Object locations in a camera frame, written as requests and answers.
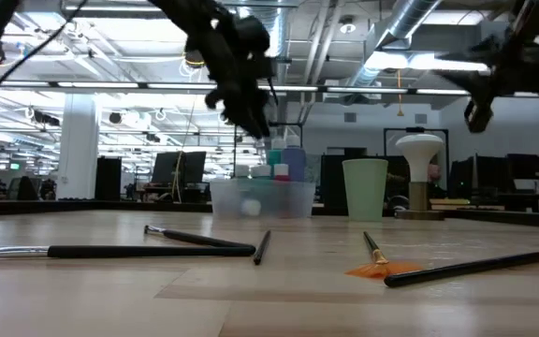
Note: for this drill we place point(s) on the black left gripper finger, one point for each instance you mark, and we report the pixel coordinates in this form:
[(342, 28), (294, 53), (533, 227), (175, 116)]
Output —
[(243, 117), (262, 121)]

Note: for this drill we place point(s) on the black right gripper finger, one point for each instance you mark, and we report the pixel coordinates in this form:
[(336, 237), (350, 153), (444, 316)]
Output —
[(477, 79), (479, 114)]

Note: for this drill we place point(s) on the small red paint bottle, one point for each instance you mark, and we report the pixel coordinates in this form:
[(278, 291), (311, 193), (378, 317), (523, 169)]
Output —
[(281, 171)]

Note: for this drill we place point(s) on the large lavender paint bottle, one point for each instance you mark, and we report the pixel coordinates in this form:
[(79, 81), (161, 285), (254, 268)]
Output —
[(294, 164)]

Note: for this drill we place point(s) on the thin black paintbrush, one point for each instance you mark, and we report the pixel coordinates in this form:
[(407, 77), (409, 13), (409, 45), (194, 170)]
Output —
[(262, 248)]

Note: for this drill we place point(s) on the black paintbrush silver ferrule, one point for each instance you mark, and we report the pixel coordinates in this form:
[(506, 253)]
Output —
[(157, 251), (194, 238)]

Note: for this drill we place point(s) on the black paintbrush orange bristles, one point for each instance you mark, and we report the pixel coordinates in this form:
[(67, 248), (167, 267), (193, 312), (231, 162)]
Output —
[(461, 269)]

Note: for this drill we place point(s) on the orange fan paintbrush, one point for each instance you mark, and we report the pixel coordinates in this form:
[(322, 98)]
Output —
[(382, 268)]

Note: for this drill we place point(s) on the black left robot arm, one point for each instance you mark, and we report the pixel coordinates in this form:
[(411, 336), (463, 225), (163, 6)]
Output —
[(190, 23)]

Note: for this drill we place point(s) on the dark office monitor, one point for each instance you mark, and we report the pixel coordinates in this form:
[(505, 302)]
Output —
[(166, 166), (491, 171), (524, 166), (463, 175), (197, 166)]

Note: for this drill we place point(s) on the clear plastic bin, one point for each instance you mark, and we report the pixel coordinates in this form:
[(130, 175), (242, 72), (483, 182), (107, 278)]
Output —
[(297, 201)]

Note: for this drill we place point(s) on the black equipment box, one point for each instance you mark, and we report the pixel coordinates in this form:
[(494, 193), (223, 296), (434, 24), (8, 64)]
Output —
[(331, 182)]

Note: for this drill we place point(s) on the round ceiling fixture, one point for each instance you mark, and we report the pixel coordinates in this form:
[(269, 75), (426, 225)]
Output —
[(347, 27)]

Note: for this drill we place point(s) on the pale green plastic cup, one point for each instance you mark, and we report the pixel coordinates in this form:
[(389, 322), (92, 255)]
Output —
[(365, 192)]

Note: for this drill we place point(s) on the tall black cabinet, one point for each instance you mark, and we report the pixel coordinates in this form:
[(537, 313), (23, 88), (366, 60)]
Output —
[(109, 180)]

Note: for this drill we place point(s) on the white building pillar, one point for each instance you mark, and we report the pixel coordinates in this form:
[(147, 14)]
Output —
[(77, 150)]

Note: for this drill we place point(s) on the green exit sign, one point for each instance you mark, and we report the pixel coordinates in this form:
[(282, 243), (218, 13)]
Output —
[(15, 166)]

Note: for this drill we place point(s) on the silver spiral air duct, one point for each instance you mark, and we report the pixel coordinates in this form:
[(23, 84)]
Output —
[(410, 16), (276, 37)]

